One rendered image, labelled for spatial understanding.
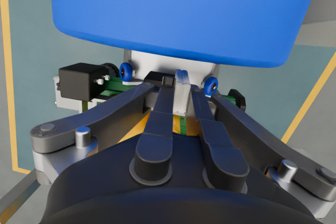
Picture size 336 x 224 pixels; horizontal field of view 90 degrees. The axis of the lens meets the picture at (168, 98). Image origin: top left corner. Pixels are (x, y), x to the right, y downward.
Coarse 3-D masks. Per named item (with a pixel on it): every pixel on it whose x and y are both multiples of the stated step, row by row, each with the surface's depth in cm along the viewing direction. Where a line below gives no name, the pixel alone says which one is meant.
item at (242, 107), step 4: (108, 72) 59; (228, 92) 59; (232, 92) 55; (236, 92) 53; (236, 96) 52; (240, 96) 50; (236, 100) 51; (240, 100) 49; (244, 100) 49; (88, 104) 51; (92, 104) 50; (96, 104) 50; (236, 104) 51; (240, 104) 48; (244, 104) 48; (88, 108) 51; (240, 108) 48; (244, 108) 48
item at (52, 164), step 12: (84, 132) 7; (72, 144) 7; (84, 144) 7; (96, 144) 8; (36, 156) 7; (48, 156) 6; (60, 156) 7; (72, 156) 7; (84, 156) 7; (36, 168) 7; (48, 168) 6; (60, 168) 6
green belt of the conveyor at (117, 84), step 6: (114, 78) 49; (120, 78) 50; (108, 84) 48; (114, 84) 48; (120, 84) 48; (108, 90) 48; (114, 90) 49; (120, 90) 48; (228, 96) 50; (234, 102) 48; (180, 120) 50; (180, 126) 51; (180, 132) 52
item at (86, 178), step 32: (96, 160) 6; (128, 160) 6; (192, 160) 7; (64, 192) 5; (96, 192) 5; (128, 192) 2; (160, 192) 2; (192, 192) 2; (224, 192) 2; (256, 192) 6
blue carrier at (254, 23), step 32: (64, 0) 13; (96, 0) 11; (128, 0) 10; (160, 0) 10; (192, 0) 10; (224, 0) 10; (256, 0) 11; (288, 0) 12; (64, 32) 15; (96, 32) 12; (128, 32) 11; (160, 32) 11; (192, 32) 11; (224, 32) 11; (256, 32) 12; (288, 32) 13; (256, 64) 13
